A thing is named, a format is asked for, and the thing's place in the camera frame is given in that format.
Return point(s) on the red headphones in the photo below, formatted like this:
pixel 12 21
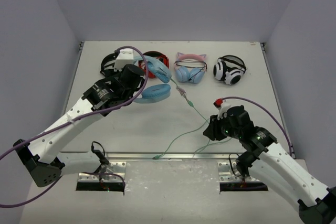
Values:
pixel 159 66

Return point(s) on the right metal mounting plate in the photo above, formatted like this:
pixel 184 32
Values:
pixel 228 173

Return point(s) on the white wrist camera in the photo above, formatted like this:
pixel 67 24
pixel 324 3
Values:
pixel 222 106
pixel 124 57

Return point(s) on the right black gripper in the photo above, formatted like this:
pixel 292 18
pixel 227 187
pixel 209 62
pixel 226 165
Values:
pixel 212 131

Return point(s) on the black white striped headphones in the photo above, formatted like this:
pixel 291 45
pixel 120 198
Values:
pixel 229 69

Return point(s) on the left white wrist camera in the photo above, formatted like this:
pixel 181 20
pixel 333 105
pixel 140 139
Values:
pixel 124 57

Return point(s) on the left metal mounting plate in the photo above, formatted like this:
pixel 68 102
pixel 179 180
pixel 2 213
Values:
pixel 115 173

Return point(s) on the metal mounting plate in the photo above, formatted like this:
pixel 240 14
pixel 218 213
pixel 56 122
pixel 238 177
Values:
pixel 228 173
pixel 115 173

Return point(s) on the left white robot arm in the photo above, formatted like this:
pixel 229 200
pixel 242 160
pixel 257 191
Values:
pixel 43 157

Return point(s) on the pink cat ear headphones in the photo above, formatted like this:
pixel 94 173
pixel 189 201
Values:
pixel 190 67

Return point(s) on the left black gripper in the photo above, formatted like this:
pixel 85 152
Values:
pixel 143 71

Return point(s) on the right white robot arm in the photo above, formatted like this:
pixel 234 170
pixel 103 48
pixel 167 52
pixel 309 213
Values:
pixel 266 160

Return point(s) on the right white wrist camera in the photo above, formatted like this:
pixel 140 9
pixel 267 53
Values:
pixel 222 106

